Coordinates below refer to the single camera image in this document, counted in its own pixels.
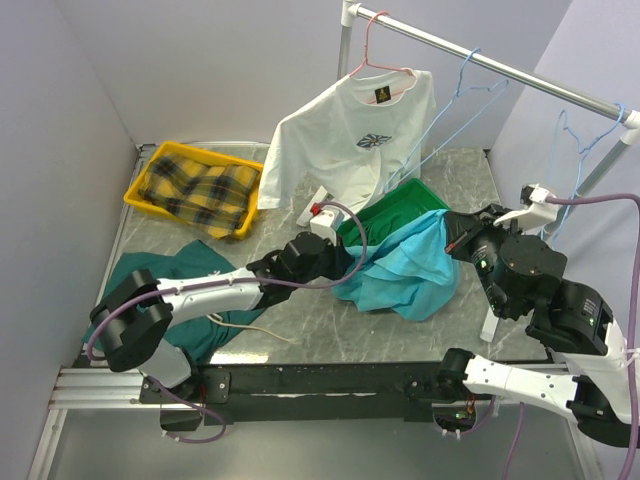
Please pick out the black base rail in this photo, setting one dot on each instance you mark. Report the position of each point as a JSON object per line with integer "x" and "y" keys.
{"x": 334, "y": 391}

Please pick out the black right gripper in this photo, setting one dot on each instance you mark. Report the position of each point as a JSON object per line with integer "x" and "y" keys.
{"x": 462, "y": 224}

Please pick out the white t shirt on hanger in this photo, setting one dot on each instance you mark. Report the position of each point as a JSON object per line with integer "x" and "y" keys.
{"x": 358, "y": 140}

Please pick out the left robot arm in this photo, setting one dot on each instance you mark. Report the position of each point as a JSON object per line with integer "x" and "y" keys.
{"x": 129, "y": 324}

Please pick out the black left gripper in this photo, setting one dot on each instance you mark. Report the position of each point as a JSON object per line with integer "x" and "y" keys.
{"x": 341, "y": 259}

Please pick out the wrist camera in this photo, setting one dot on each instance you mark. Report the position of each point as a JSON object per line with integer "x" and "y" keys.
{"x": 536, "y": 212}
{"x": 325, "y": 221}

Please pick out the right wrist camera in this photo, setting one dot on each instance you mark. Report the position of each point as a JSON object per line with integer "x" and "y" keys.
{"x": 536, "y": 212}

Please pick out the white rack base foot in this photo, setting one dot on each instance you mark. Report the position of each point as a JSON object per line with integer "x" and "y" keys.
{"x": 489, "y": 326}

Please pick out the blue wire hanger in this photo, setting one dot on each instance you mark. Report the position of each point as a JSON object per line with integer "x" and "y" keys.
{"x": 583, "y": 147}
{"x": 438, "y": 135}

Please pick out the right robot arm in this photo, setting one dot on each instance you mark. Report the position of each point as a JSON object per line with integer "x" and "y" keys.
{"x": 522, "y": 276}

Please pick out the pink wire hanger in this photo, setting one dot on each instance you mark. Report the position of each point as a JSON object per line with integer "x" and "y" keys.
{"x": 380, "y": 55}

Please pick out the light blue t shirt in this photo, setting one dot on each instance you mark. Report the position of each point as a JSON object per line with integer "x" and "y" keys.
{"x": 415, "y": 279}

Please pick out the metal clothes rack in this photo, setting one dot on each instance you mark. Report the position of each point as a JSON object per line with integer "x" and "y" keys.
{"x": 352, "y": 10}

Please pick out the white rack foot left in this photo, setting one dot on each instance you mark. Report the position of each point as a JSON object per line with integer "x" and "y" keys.
{"x": 305, "y": 217}

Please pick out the yellow plastic bin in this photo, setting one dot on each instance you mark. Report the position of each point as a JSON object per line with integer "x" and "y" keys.
{"x": 206, "y": 157}

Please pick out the green plastic bin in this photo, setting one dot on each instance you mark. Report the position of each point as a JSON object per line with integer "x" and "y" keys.
{"x": 413, "y": 196}

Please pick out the yellow plaid cloth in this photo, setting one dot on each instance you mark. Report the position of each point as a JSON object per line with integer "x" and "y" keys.
{"x": 212, "y": 198}

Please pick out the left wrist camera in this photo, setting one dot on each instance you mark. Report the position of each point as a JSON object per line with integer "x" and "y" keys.
{"x": 325, "y": 221}

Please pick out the green cloth in bin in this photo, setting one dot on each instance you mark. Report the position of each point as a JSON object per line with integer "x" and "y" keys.
{"x": 377, "y": 226}

